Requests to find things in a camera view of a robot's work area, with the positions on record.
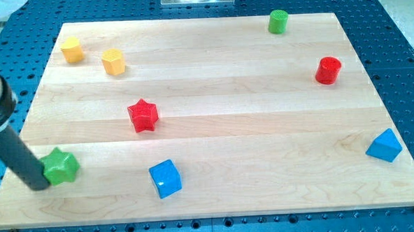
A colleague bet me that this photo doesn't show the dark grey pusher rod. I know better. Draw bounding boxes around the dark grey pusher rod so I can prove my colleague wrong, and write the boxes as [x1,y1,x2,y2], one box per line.
[0,125,50,191]

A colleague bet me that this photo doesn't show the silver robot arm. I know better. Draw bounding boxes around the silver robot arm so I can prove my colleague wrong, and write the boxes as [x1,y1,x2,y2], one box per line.
[0,76,50,191]

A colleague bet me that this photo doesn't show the green star block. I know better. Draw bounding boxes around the green star block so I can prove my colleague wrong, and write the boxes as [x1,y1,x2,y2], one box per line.
[39,147,80,186]

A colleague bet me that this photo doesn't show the yellow heart block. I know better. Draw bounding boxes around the yellow heart block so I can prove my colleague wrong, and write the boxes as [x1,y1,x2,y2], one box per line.
[60,36,84,64]

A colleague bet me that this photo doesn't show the wooden board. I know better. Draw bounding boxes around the wooden board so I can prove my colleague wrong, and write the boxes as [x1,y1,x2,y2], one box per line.
[0,13,414,229]

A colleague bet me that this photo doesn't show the yellow hexagon block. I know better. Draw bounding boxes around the yellow hexagon block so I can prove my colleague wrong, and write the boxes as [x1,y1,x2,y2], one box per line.
[101,48,126,75]

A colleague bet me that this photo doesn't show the red star block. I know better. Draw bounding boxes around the red star block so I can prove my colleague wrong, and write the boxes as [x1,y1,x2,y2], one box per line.
[127,99,159,133]

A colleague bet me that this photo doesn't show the blue cube block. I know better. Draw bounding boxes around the blue cube block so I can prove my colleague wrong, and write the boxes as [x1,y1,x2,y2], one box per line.
[148,159,182,199]

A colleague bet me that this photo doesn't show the green cylinder block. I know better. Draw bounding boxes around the green cylinder block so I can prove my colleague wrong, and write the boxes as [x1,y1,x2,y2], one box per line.
[268,9,289,34]

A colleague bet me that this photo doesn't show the red cylinder block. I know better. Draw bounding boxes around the red cylinder block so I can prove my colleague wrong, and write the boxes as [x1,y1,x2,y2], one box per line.
[315,57,342,85]

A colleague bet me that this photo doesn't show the blue triangle block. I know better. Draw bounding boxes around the blue triangle block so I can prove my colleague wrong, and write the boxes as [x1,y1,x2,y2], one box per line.
[365,129,402,163]

